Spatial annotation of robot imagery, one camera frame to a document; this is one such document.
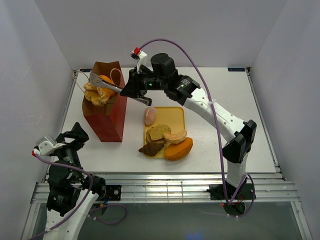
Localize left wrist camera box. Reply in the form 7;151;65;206
33;134;66;156

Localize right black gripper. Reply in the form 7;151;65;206
119;67;166;99

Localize purple cable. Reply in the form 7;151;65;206
27;153;128;240
137;37;256;218

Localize pink sugared bread roll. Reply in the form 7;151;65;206
143;106;157;126

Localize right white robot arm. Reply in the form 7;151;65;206
120;49;257;200

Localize orange oval bread loaf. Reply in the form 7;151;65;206
164;137;193;161

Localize red paper bag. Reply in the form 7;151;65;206
82;61;127;142

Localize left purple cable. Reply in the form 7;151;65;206
27;153;128;240

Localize seeded bread slice top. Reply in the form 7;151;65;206
149;124;171;141

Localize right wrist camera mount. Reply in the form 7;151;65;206
130;47;148;73

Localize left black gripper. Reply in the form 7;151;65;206
53;121;89;179

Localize seeded bread slice bottom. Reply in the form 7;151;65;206
145;130;167;144

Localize pale crescent bread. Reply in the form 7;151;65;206
163;129;187;145

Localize seeded bread slice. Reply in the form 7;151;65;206
149;124;171;141
145;130;167;144

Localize aluminium frame rail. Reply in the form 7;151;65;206
31;172;301;204

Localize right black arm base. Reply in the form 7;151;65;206
206;183;256;201

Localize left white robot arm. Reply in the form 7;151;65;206
43;122;106;240

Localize brown chocolate croissant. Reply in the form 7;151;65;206
138;142;165;157

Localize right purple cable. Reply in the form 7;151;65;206
137;37;256;218

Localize flower shaped golden bread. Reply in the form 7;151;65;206
84;82;117;107

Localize yellow plastic tray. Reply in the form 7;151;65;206
143;106;186;159

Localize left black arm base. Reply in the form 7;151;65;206
91;176;122;201

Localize metal serving tongs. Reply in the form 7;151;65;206
89;72;152;107

